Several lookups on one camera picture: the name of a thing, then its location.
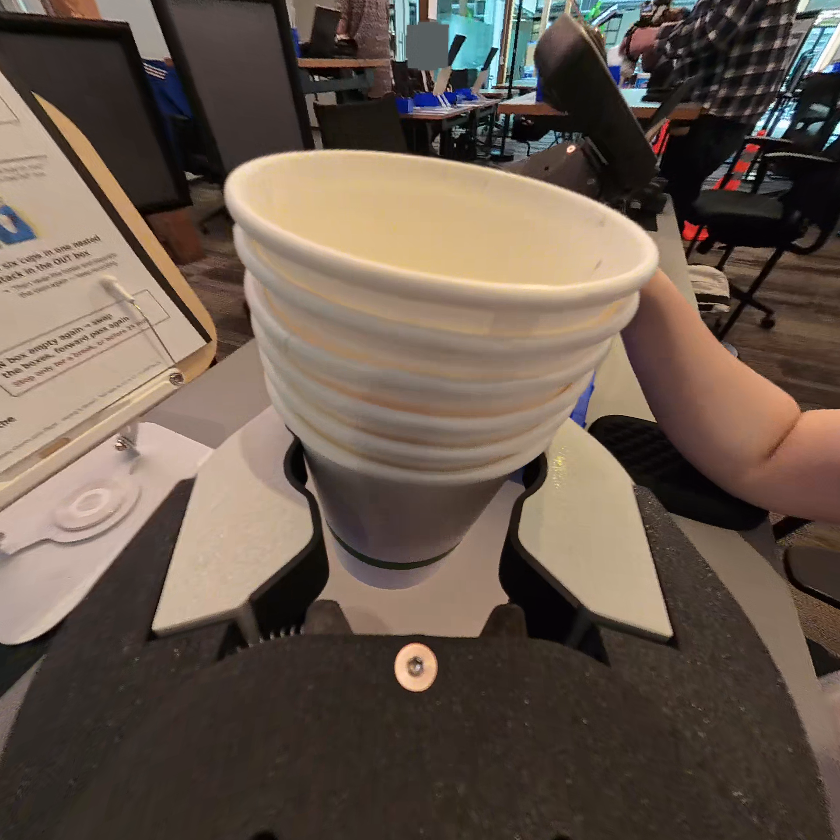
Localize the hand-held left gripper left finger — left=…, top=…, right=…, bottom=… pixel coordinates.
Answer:
left=153, top=405, right=332, bottom=640

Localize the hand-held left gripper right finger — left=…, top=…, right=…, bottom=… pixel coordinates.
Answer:
left=502, top=418, right=674, bottom=644

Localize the person's right forearm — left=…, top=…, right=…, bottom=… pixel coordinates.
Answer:
left=624, top=269, right=840, bottom=523

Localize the brown wooden table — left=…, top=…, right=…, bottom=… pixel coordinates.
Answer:
left=497, top=90, right=703, bottom=126

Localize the black wrist rest pad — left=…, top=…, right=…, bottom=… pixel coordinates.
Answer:
left=588, top=415, right=778, bottom=532

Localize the instruction sheet on wooden stand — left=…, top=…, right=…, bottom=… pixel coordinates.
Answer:
left=0, top=92, right=219, bottom=513

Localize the open black laptop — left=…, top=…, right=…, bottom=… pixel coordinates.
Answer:
left=309, top=7, right=345, bottom=56

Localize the printed instruction sign board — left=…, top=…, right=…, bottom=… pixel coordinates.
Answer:
left=0, top=73, right=211, bottom=473

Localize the black display board stand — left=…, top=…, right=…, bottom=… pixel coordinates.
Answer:
left=0, top=14, right=191, bottom=217
left=151, top=0, right=316, bottom=178

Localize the wooden post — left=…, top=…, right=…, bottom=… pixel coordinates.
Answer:
left=145, top=208, right=207, bottom=263

